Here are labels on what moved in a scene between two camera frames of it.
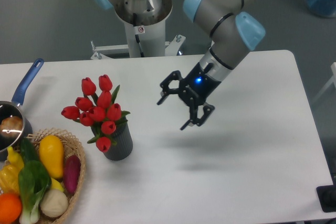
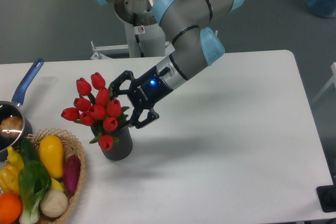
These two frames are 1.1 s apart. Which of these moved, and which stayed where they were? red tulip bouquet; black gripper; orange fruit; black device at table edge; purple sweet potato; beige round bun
Moved: black gripper; red tulip bouquet
Stayed: purple sweet potato; beige round bun; black device at table edge; orange fruit
